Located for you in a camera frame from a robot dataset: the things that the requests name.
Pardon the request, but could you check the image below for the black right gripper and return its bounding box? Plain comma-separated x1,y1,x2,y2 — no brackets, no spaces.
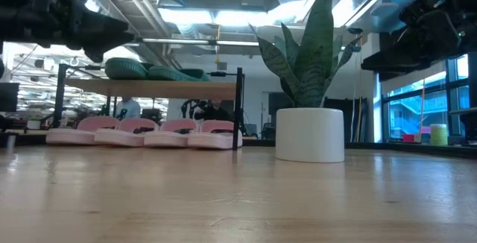
360,0,465,73

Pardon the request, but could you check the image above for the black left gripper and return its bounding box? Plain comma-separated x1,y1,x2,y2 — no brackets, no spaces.
25,0,136,63

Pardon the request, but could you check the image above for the green slide sandal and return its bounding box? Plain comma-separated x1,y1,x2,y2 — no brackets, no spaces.
147,66,212,83
104,57,150,81

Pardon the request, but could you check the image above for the pink slide sandal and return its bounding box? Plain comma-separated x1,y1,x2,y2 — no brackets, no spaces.
45,116,121,146
143,119,199,148
187,119,244,151
93,118,160,148

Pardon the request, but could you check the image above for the wooden shelf with black legs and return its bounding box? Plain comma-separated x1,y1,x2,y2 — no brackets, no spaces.
51,63,245,151

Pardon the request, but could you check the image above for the green snake plant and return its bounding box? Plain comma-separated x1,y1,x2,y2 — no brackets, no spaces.
248,0,362,109

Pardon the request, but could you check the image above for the dark background cabinet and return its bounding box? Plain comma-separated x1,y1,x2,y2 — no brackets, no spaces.
322,96,369,144

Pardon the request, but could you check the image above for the long ceiling light tube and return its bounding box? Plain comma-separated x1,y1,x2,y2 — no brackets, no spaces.
126,37,262,48

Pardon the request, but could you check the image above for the yellow-green roll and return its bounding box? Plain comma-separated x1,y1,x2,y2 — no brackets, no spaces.
429,123,449,147

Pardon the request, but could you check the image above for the black background monitor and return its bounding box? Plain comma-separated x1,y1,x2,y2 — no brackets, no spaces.
0,82,20,113

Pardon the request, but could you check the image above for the white round plant pot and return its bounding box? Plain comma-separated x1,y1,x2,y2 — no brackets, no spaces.
274,107,346,164

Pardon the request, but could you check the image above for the black aluminium rig frame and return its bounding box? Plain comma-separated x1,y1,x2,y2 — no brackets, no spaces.
208,70,247,104

